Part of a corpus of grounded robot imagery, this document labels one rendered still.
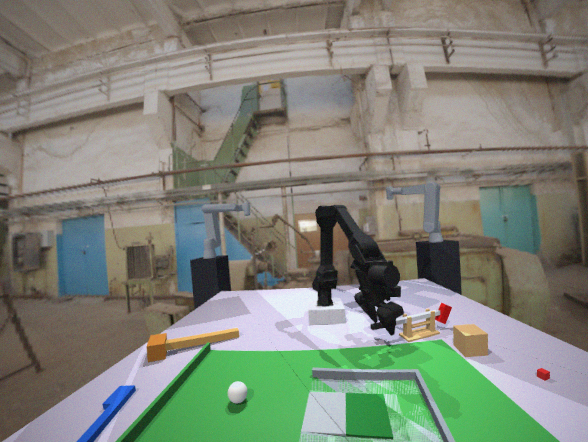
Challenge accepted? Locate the white golf ball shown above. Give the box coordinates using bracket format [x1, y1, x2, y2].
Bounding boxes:
[227, 382, 248, 403]

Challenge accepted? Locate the tan cardboard box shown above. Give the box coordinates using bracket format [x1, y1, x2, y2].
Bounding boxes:
[453, 324, 488, 357]

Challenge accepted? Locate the small red block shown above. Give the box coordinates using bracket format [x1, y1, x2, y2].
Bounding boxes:
[537, 368, 550, 381]

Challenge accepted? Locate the orange toy putter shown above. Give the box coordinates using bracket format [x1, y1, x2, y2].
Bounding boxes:
[146, 328, 239, 362]

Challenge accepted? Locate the green mat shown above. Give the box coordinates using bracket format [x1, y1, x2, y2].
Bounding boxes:
[134, 339, 560, 442]

